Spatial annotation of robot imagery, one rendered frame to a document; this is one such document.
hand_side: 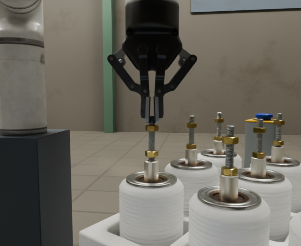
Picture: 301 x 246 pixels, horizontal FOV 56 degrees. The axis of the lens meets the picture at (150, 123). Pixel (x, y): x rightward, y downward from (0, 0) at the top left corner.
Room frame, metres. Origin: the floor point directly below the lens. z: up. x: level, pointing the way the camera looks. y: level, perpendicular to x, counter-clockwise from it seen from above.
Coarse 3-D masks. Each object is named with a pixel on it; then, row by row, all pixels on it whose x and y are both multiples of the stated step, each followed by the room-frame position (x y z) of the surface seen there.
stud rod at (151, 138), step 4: (152, 116) 0.41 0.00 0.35; (152, 120) 0.41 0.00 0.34; (148, 124) 0.41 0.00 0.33; (152, 124) 0.41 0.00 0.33; (152, 132) 0.41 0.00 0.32; (152, 136) 0.41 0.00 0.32; (152, 140) 0.41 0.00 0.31; (152, 144) 0.41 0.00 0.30; (152, 148) 0.41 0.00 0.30; (148, 160) 0.41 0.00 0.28; (152, 160) 0.41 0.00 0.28
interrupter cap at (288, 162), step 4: (268, 156) 0.56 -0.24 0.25; (268, 160) 0.54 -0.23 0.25; (284, 160) 0.53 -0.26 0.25; (288, 160) 0.53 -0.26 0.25; (292, 160) 0.53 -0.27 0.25; (296, 160) 0.52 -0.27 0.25; (268, 164) 0.50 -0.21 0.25; (272, 164) 0.49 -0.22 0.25; (276, 164) 0.49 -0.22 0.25; (280, 164) 0.49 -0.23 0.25; (284, 164) 0.49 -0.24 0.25; (288, 164) 0.49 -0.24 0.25; (292, 164) 0.49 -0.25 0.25; (296, 164) 0.49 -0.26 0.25
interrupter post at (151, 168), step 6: (144, 162) 0.41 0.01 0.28; (150, 162) 0.40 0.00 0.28; (156, 162) 0.40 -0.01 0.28; (144, 168) 0.41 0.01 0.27; (150, 168) 0.40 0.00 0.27; (156, 168) 0.40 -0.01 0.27; (144, 174) 0.41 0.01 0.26; (150, 174) 0.40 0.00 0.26; (156, 174) 0.40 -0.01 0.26; (144, 180) 0.41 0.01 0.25; (150, 180) 0.40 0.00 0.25; (156, 180) 0.40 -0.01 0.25
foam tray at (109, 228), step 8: (112, 216) 0.44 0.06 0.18; (184, 216) 0.44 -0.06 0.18; (96, 224) 0.42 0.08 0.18; (104, 224) 0.42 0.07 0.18; (112, 224) 0.42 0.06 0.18; (184, 224) 0.43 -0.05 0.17; (80, 232) 0.39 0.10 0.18; (88, 232) 0.39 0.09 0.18; (96, 232) 0.39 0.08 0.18; (104, 232) 0.39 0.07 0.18; (112, 232) 0.41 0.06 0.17; (184, 232) 0.43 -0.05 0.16; (80, 240) 0.39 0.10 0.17; (88, 240) 0.38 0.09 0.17; (96, 240) 0.37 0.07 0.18; (104, 240) 0.37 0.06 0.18; (112, 240) 0.37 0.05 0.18; (120, 240) 0.37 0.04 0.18; (128, 240) 0.37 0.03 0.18; (184, 240) 0.37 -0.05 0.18; (288, 240) 0.37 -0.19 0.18
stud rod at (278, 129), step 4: (280, 116) 0.52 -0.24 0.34; (280, 120) 0.52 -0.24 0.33; (276, 128) 0.52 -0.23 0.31; (280, 128) 0.52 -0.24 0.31; (276, 132) 0.52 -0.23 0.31; (280, 132) 0.52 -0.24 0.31; (276, 136) 0.52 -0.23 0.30; (280, 136) 0.52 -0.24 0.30; (276, 140) 0.52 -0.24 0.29; (280, 140) 0.52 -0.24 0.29
